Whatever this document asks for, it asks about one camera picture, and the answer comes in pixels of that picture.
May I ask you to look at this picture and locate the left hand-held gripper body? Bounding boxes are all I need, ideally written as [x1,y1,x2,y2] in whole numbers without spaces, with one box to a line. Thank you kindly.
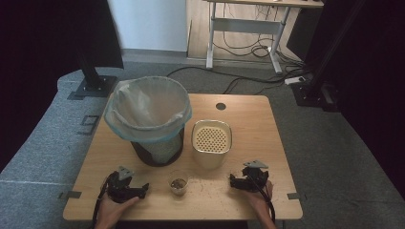
[106,165,141,204]

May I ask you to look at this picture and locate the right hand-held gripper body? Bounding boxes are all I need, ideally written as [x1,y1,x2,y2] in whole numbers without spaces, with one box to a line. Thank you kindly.
[238,159,270,194]

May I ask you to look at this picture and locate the person's left hand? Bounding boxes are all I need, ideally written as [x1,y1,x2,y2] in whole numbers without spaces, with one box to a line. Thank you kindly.
[95,194,140,227]

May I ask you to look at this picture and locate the person's right hand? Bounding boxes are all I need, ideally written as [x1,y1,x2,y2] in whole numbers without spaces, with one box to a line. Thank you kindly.
[245,180,275,219]

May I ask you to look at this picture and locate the scattered brown crumbs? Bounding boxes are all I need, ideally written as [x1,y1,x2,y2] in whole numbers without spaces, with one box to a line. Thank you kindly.
[190,177,235,202]

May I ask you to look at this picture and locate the small clear plastic cup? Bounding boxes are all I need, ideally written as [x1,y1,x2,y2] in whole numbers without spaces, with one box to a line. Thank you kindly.
[168,171,190,197]

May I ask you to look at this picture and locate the black mesh trash bin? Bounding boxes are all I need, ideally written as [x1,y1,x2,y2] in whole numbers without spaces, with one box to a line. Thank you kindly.
[129,126,186,168]

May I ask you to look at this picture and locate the cream container with perforated insert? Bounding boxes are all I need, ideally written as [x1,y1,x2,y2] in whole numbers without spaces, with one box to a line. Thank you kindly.
[190,118,233,171]

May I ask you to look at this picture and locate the dark tape square outline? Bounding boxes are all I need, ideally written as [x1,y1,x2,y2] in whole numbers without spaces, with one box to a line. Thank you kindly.
[75,114,100,136]

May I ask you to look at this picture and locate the translucent white bin liner bag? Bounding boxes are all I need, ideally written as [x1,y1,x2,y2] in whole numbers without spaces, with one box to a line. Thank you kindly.
[103,75,193,143]

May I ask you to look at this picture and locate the black stand with slanted pole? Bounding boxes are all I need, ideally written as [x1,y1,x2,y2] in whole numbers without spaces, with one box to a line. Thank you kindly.
[290,0,367,113]

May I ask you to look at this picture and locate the black stand with square base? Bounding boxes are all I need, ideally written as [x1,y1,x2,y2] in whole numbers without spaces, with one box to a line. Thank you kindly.
[66,47,119,101]

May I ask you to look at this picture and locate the white power strip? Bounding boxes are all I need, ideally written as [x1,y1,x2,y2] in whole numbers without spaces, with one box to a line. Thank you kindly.
[284,75,307,86]

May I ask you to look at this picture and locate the dark curtain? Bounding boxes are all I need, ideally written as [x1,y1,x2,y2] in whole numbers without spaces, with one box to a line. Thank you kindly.
[0,0,125,173]
[286,0,405,199]

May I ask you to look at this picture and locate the left hand-held gripper cable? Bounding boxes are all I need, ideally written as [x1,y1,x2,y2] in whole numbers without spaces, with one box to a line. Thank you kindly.
[91,178,110,229]

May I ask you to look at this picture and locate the long black floor cable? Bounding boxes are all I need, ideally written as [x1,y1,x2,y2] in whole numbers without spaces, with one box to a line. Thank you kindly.
[165,65,307,86]

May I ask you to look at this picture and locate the tangle of black cables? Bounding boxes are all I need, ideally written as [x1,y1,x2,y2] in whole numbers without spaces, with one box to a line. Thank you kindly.
[212,3,307,70]

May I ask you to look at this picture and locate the white metal desk frame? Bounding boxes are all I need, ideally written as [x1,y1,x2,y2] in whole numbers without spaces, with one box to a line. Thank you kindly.
[203,0,326,75]

